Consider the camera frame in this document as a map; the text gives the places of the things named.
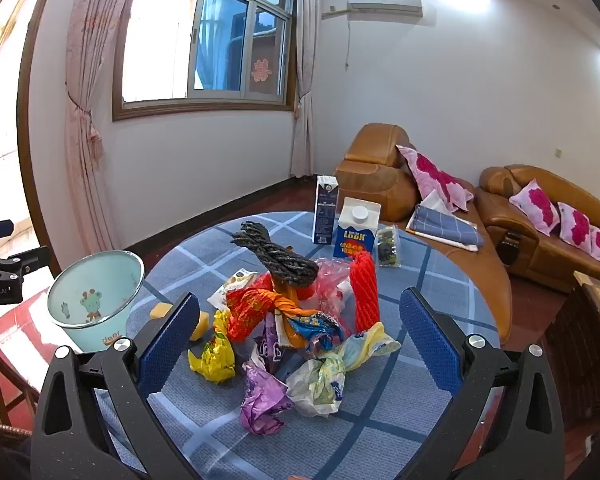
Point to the red printed wrapper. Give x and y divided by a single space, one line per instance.
245 312

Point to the dark blue milk carton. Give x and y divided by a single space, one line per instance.
325 215

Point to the white air conditioner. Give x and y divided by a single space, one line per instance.
385 1

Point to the long pink curtain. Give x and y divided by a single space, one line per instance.
90 110

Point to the yellow foam piece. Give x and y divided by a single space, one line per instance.
200 326
161 311

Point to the long orange packet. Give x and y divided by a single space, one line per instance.
287 292

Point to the brown leather armchair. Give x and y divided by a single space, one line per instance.
375 180

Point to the white snack packet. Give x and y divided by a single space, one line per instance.
235 282

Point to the pile of wrappers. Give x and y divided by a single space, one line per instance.
320 385

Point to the clear bag of dark snacks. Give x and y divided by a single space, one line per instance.
387 247

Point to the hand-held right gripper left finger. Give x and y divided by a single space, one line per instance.
167 342

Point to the blue and yellow wrapper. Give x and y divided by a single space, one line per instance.
312 332

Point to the red paper window decal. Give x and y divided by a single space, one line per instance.
260 70

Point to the white paper sheet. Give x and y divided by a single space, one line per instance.
432 201

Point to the purple wrapper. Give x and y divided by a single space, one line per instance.
260 400

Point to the dark wooden coffee table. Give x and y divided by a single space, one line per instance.
580 350

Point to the red foam fruit net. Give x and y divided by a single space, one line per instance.
364 290

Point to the blue plaid tablecloth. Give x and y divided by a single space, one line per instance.
370 440

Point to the wooden framed window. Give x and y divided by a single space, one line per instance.
205 35

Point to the folded blue plaid cloth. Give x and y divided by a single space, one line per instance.
447 227

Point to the pink translucent plastic bag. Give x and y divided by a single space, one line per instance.
330 280

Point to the blue carton with white cap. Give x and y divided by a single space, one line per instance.
352 245

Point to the narrow pink curtain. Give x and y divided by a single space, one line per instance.
304 85

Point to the brown balcony door frame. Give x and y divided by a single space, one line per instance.
27 160

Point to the light teal cartoon trash bin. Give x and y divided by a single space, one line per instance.
90 305

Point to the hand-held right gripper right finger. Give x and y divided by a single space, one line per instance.
430 342

